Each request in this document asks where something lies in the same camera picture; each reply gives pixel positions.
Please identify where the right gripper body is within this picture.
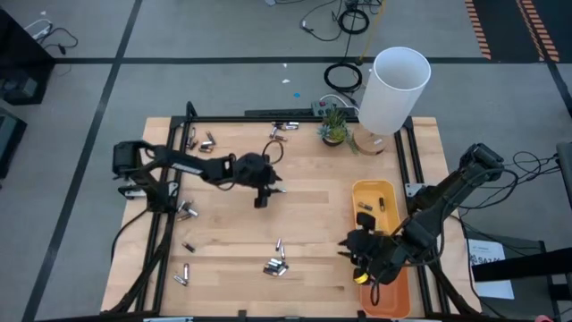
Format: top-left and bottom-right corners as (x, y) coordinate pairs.
(347, 212), (385, 285)

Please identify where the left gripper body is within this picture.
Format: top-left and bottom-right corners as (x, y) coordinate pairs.
(252, 172), (272, 209)

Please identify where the yellow plastic bin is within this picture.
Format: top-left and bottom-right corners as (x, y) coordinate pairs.
(351, 179), (402, 238)

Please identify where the orange plastic bin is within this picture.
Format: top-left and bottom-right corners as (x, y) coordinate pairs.
(359, 267), (411, 319)

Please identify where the black long power strip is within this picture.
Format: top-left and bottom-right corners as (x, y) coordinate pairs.
(244, 108), (314, 118)

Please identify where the potted succulent plant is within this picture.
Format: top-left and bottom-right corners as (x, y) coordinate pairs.
(315, 106), (359, 156)

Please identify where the grey power strip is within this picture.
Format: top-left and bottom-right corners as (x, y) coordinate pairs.
(311, 101), (337, 116)

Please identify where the white paper sheet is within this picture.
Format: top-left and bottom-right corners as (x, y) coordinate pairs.
(466, 238), (516, 301)

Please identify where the white shade table lamp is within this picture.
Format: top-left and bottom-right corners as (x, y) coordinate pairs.
(351, 46), (433, 157)

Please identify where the black side stand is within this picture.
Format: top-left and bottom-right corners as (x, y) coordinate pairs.
(464, 230), (572, 322)

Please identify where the black equipment case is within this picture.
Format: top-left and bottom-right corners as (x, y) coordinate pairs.
(0, 106), (28, 180)

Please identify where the white power adapter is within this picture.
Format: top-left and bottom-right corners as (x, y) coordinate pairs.
(22, 18), (54, 40)

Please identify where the black cabinet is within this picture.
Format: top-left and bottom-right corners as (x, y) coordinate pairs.
(0, 7), (57, 106)

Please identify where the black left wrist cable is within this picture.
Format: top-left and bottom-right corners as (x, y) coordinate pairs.
(214, 139), (285, 191)

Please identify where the white power cable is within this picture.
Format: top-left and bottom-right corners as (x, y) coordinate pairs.
(319, 92), (358, 111)

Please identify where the black hanging coiled cable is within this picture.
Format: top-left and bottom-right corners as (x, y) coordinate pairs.
(337, 7), (371, 36)
(323, 62), (364, 94)

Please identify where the black base cable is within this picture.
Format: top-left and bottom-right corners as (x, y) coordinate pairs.
(110, 206), (151, 265)

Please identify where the black cable with plug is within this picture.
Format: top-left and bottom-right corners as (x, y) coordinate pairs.
(299, 0), (345, 43)

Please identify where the yellow hanging cable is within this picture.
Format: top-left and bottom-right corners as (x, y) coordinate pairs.
(357, 0), (389, 64)

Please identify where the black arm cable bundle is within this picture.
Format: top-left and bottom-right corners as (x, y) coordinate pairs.
(455, 150), (562, 251)

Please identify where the thin black floor cable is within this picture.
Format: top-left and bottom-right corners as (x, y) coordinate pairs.
(35, 26), (80, 57)

